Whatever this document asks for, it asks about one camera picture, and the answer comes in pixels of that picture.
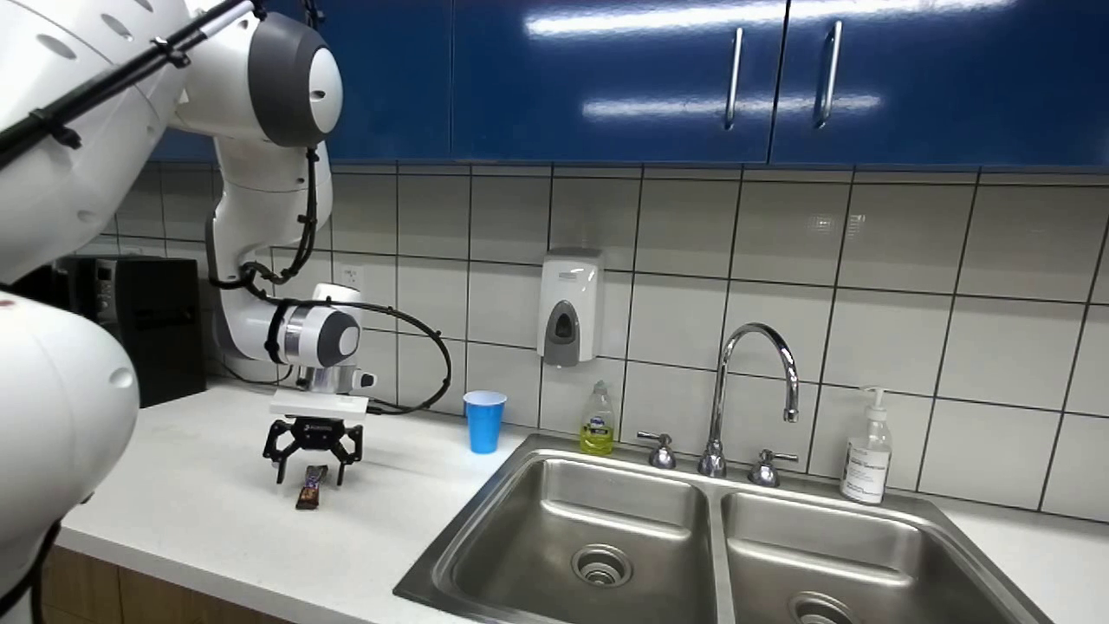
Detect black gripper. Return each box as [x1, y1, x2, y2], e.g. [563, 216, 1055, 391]
[265, 417, 363, 486]

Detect brown chocolate bar wrapper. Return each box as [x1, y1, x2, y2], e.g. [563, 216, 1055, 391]
[295, 465, 331, 509]

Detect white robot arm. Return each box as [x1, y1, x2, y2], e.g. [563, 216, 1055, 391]
[0, 0, 362, 624]

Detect stainless steel double sink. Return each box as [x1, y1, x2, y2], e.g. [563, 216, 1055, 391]
[400, 433, 1049, 624]

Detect blue plastic cup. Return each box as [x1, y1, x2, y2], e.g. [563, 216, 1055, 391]
[466, 391, 507, 454]

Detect black coffee maker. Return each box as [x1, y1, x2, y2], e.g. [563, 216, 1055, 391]
[74, 257, 204, 406]

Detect blue left cabinet door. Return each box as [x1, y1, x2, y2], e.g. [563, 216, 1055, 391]
[149, 0, 790, 165]

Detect blue cabinet door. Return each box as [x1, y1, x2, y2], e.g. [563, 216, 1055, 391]
[149, 0, 790, 165]
[769, 0, 1109, 171]

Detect chrome gooseneck faucet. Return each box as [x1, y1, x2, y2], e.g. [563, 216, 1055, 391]
[695, 321, 801, 490]

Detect clear hand soap pump bottle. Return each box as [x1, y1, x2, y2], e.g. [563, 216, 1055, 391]
[842, 391, 892, 503]

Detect blue right cabinet door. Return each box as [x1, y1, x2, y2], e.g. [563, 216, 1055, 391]
[769, 0, 1109, 171]

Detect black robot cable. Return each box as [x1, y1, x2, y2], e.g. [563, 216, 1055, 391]
[204, 141, 458, 417]

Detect white wall soap dispenser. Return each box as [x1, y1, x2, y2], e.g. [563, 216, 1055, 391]
[539, 257, 599, 368]

